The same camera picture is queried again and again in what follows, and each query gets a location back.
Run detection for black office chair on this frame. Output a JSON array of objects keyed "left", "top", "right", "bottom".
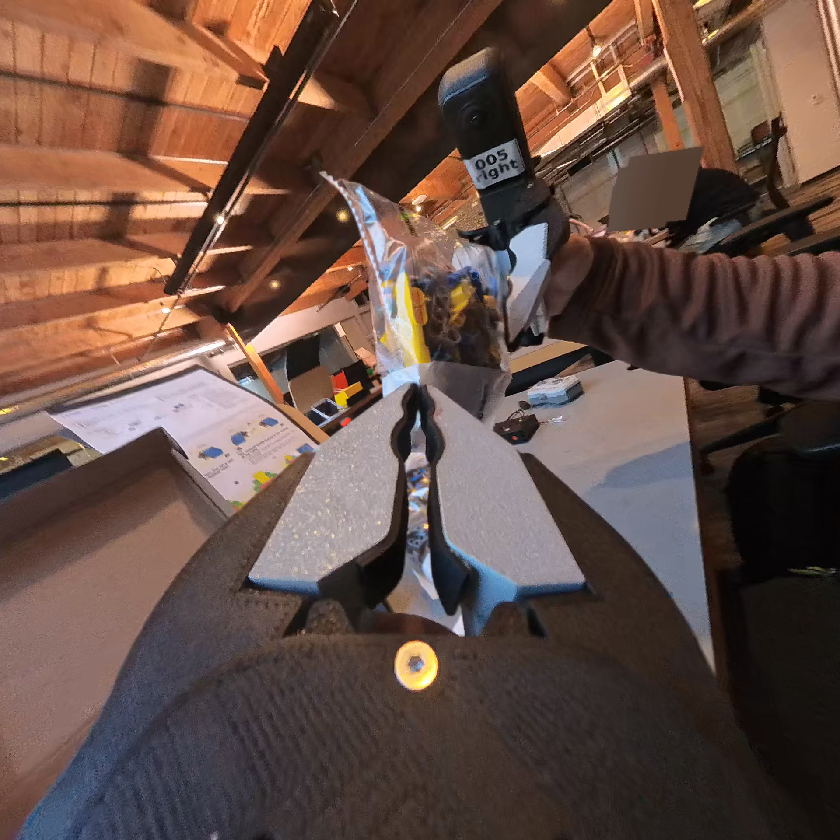
[{"left": 699, "top": 387, "right": 840, "bottom": 460}]

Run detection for blue cardboard kit box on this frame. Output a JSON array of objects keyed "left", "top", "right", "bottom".
[{"left": 0, "top": 427, "right": 231, "bottom": 815}]

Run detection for red and yellow bins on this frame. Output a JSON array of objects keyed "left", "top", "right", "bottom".
[{"left": 328, "top": 364, "right": 371, "bottom": 411}]

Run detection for printed sheet on board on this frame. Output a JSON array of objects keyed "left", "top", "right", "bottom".
[{"left": 49, "top": 325, "right": 329, "bottom": 509}]

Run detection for clear bag of wheels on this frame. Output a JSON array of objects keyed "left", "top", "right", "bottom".
[{"left": 319, "top": 171, "right": 514, "bottom": 601}]

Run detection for person's right forearm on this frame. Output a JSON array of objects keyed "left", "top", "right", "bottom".
[{"left": 548, "top": 233, "right": 840, "bottom": 401}]

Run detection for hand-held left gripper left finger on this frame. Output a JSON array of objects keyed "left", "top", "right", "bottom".
[{"left": 248, "top": 384, "right": 421, "bottom": 610}]

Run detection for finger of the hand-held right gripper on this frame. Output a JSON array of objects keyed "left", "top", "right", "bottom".
[
  {"left": 507, "top": 222, "right": 552, "bottom": 281},
  {"left": 505, "top": 260, "right": 553, "bottom": 345}
]

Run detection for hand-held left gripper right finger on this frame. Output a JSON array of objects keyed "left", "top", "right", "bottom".
[{"left": 420, "top": 386, "right": 587, "bottom": 636}]

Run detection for black ceiling light rail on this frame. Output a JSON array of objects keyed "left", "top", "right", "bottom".
[{"left": 164, "top": 0, "right": 358, "bottom": 296}]

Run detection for black battery box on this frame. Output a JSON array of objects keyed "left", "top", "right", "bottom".
[{"left": 493, "top": 410, "right": 540, "bottom": 446}]

